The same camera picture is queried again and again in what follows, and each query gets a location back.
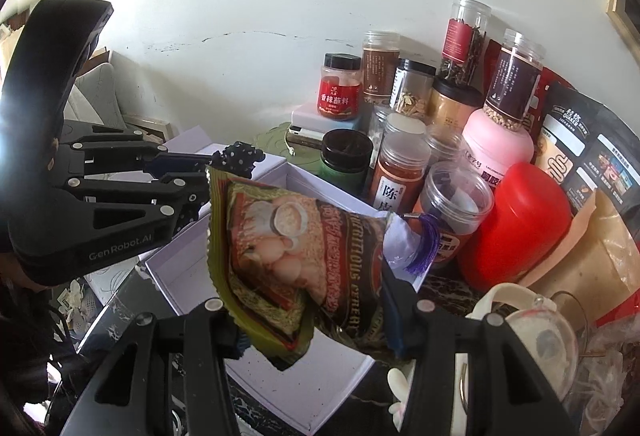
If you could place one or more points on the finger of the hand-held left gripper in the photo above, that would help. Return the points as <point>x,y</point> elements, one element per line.
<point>180,159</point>
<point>185,198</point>

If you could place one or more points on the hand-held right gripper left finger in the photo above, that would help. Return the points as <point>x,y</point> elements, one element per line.
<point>220,336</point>

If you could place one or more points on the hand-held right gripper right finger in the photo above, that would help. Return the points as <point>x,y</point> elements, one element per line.
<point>400,336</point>

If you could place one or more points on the black polka dot scrunchie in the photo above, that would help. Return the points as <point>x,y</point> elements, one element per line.
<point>240,155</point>

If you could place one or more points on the white gift box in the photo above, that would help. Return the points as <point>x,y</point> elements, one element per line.
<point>190,276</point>

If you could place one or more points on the purple tasselled sachet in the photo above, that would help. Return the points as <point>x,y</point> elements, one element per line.
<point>400,241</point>

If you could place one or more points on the brown cereal packet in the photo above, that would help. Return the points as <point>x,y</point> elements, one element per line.
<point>300,266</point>

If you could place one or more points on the green mat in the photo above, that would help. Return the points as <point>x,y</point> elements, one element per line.
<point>272,140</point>

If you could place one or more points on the white power bank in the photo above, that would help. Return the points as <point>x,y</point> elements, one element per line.
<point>306,136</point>

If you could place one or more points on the small white box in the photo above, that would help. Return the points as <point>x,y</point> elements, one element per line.
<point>309,115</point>

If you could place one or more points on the wide clear orange label jar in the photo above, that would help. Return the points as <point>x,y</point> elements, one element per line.
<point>455,206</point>

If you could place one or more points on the white cartoon dog mug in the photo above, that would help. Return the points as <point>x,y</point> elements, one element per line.
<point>545,341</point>

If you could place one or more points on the red plastic canister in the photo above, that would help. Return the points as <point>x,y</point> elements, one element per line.
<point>520,226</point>

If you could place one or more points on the dark green jar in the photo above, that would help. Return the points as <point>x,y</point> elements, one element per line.
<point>346,160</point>

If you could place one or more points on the brown label peel powder jar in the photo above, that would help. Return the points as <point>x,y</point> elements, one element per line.
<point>400,165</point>

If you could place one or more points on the red label chili jar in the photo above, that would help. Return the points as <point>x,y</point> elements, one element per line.
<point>339,90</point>

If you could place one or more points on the clear plastic jar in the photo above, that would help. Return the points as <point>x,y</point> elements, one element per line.
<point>447,143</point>
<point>381,125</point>

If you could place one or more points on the kraft paper bag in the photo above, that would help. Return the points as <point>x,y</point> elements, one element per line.
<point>590,266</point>

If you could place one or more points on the clear plastic bag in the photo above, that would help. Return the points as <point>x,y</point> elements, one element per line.
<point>610,376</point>

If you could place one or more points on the pink plastic canister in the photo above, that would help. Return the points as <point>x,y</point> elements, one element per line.
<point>495,140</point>

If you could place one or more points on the brown label spice jar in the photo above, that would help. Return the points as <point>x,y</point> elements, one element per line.
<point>380,70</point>

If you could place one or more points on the black lid orange powder jar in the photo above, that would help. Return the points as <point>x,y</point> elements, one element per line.
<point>455,105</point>

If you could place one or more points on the black lid sliced root jar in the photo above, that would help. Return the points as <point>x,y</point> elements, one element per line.
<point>412,90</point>

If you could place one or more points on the black food pouch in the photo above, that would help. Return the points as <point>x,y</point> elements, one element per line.
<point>595,150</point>

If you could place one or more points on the tall dark label grain jar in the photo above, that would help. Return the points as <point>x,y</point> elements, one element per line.
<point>515,80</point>

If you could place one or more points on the tall red label jar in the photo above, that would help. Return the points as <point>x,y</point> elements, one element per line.
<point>465,40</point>

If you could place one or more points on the wooden picture frame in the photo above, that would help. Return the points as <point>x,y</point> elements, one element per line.
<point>622,10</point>

